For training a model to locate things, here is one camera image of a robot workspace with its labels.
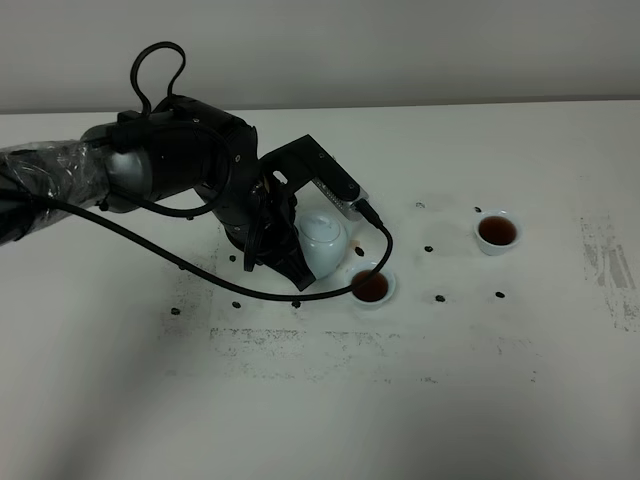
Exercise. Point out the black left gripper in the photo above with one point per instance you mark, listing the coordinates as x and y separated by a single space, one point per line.
257 208

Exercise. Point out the light blue porcelain teapot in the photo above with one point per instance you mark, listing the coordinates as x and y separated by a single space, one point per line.
323 239

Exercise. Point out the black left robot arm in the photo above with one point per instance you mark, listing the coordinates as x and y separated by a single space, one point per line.
140 160

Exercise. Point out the near light blue teacup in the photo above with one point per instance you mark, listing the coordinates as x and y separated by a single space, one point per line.
377 291

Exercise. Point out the light blue teacup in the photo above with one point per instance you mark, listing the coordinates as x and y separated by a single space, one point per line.
377 291
496 232

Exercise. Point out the far light blue teacup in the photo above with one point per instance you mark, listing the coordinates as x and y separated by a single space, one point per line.
496 232

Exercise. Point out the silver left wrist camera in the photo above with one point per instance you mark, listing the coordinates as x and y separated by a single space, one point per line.
346 207

